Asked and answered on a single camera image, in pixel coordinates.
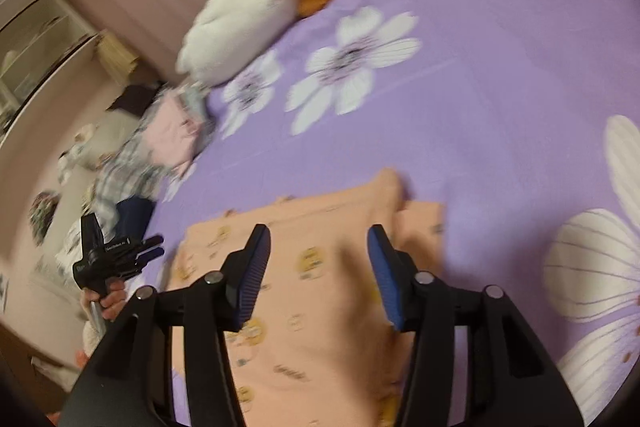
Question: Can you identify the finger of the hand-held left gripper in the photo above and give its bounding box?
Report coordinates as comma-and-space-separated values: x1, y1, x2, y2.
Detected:
134, 247, 166, 269
131, 234, 165, 251

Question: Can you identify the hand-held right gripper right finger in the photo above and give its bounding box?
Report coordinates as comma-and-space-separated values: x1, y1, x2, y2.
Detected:
366, 224, 584, 427

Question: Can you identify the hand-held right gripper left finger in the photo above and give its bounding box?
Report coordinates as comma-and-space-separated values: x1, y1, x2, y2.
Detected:
60, 224, 272, 427

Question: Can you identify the orange printed small garment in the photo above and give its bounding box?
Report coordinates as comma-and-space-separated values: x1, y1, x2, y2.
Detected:
167, 167, 447, 427

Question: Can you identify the person's left hand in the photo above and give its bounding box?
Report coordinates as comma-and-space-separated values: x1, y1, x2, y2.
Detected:
80, 280, 129, 322

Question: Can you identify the dark blue cloth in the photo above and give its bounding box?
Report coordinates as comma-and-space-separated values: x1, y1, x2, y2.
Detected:
116, 196, 157, 242

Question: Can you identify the grey plaid cloth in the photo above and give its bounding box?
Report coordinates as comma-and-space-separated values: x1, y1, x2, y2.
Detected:
91, 114, 172, 210

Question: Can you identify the pink folded cloth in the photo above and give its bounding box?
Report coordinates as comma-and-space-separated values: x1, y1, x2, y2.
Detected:
141, 88, 209, 178

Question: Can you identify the white soft toy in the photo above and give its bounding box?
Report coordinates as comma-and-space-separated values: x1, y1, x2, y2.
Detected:
56, 123, 107, 184

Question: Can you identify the purple floral bedsheet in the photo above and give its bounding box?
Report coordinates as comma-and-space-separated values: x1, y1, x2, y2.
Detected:
149, 0, 640, 427

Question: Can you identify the white cabinet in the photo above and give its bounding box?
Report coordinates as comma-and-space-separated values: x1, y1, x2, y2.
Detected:
0, 0, 103, 135

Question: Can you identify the white and orange plush toy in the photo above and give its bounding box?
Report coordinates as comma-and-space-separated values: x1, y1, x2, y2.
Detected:
175, 0, 407, 88

